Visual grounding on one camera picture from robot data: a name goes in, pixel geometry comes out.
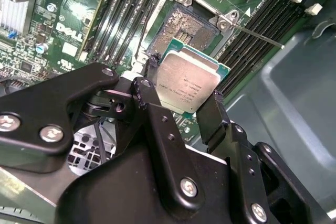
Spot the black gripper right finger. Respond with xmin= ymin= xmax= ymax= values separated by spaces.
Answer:
xmin=196 ymin=90 xmax=332 ymax=224

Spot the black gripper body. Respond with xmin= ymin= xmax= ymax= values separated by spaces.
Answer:
xmin=56 ymin=120 xmax=249 ymax=224

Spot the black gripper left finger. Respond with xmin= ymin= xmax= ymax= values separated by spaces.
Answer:
xmin=0 ymin=54 xmax=200 ymax=208

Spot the silver green CPU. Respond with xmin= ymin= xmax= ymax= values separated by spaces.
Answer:
xmin=154 ymin=37 xmax=232 ymax=116

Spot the metal wire locking lever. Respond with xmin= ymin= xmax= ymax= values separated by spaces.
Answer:
xmin=135 ymin=20 xmax=150 ymax=59
xmin=230 ymin=22 xmax=286 ymax=49

